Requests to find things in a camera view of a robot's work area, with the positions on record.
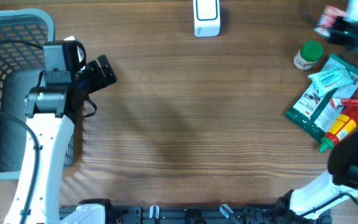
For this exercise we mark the red sauce bottle green cap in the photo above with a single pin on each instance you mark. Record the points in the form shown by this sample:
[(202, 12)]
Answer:
[(343, 125)]

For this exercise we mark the mint wet wipes pack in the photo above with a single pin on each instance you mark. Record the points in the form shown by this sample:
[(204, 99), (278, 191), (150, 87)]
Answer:
[(327, 80)]

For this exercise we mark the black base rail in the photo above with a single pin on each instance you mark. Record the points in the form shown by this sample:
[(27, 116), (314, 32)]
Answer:
[(183, 215)]

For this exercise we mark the white barcode scanner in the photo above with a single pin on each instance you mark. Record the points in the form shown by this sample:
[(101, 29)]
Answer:
[(207, 19)]

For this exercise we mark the red snack bar wrapper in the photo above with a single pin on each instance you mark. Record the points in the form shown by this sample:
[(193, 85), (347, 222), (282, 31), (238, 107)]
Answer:
[(337, 102)]

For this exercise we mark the grey plastic mesh basket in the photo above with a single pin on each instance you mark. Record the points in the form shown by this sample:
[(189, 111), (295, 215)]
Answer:
[(23, 33)]

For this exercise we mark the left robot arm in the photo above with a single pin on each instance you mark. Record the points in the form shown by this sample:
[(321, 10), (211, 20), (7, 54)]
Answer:
[(51, 108)]

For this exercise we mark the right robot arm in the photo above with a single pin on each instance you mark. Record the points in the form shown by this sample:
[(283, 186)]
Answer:
[(340, 181)]

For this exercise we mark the orange snack packet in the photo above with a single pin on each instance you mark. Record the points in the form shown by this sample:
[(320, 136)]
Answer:
[(327, 20)]

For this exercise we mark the green 3M gloves package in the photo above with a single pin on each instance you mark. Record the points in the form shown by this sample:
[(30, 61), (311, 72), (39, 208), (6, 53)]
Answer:
[(314, 114)]

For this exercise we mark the green lid spice jar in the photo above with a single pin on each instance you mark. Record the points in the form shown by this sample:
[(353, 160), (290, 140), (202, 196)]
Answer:
[(308, 55)]

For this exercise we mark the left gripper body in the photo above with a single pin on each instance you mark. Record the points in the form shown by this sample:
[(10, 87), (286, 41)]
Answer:
[(92, 79)]

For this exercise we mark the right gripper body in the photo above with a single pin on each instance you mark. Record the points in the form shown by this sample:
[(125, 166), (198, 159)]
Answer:
[(343, 30)]

